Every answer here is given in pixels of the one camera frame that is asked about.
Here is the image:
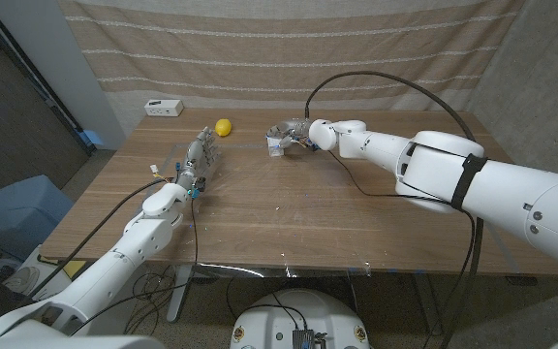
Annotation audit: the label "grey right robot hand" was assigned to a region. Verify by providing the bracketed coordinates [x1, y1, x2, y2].
[266, 118, 317, 152]

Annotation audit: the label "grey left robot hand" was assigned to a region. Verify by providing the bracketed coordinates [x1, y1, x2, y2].
[175, 126, 221, 194]

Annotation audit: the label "small white box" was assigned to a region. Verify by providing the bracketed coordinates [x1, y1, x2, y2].
[267, 137, 286, 158]

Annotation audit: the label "clear cellophane sheet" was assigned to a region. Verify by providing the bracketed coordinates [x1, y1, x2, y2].
[113, 143, 522, 278]

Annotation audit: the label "grey torso connector box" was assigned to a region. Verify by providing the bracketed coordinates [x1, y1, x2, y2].
[292, 329, 328, 349]

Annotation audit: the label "white power strip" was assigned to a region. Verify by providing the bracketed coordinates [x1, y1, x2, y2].
[143, 99, 185, 118]

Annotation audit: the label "beige striped backdrop cloth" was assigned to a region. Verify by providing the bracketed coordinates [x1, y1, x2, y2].
[58, 0, 525, 112]

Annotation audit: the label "small blue floor object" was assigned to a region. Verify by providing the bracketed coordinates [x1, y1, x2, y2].
[82, 129, 105, 146]

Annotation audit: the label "grey table leg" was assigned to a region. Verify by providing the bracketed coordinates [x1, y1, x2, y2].
[412, 273, 443, 335]
[166, 264, 196, 324]

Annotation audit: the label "blue grey bin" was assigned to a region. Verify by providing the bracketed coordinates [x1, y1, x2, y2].
[0, 174, 70, 261]

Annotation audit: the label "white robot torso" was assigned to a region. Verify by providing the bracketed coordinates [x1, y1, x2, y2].
[230, 289, 371, 349]

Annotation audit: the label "thin black left arm wire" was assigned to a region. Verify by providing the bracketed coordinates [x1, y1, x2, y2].
[68, 196, 201, 336]

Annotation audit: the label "thin black arm wire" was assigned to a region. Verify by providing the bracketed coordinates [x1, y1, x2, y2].
[327, 150, 435, 201]
[68, 196, 201, 336]

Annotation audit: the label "thin black right arm wire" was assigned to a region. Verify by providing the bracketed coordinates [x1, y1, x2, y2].
[327, 150, 435, 201]

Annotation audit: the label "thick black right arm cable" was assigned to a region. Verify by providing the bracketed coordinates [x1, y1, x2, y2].
[304, 71, 486, 349]

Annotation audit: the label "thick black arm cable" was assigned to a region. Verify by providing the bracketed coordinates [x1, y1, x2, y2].
[304, 71, 486, 349]
[26, 177, 171, 301]

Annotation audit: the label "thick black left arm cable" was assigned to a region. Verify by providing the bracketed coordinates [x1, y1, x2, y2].
[26, 177, 171, 301]

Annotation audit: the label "tangled black floor cables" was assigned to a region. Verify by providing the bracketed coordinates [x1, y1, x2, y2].
[123, 270, 179, 335]

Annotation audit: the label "black door frame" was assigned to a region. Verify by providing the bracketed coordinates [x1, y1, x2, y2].
[0, 0, 94, 157]

